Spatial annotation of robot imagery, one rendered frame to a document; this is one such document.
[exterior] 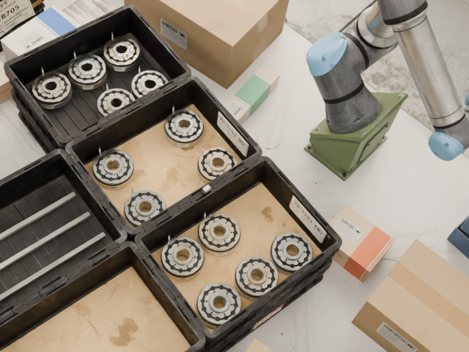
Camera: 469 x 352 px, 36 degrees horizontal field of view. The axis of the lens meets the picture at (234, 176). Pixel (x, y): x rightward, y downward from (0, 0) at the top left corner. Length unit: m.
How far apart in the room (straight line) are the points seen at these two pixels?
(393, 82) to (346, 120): 1.34
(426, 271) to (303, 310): 0.32
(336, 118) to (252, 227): 0.38
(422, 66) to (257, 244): 0.58
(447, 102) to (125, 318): 0.87
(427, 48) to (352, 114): 0.40
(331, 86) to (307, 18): 1.51
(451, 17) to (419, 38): 2.03
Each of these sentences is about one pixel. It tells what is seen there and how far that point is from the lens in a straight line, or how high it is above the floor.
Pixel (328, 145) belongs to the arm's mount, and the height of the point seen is 0.79.
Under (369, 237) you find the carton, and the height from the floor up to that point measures 0.77.
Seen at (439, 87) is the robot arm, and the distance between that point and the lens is 1.60.
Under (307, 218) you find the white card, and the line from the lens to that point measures 1.74.
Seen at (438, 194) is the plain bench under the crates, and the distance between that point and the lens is 2.11.
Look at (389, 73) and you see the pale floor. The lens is 3.25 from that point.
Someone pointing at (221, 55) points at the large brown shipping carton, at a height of 0.84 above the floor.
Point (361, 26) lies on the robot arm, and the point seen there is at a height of 1.07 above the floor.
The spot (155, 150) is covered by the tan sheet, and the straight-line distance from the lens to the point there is 1.88.
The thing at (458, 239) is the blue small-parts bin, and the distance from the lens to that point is 2.02.
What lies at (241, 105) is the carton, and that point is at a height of 0.76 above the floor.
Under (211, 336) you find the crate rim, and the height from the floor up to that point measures 0.93.
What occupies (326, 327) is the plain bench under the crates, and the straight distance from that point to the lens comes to 1.86.
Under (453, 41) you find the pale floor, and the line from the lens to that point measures 3.48.
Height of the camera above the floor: 2.42
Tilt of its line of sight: 60 degrees down
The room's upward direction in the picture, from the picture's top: 11 degrees clockwise
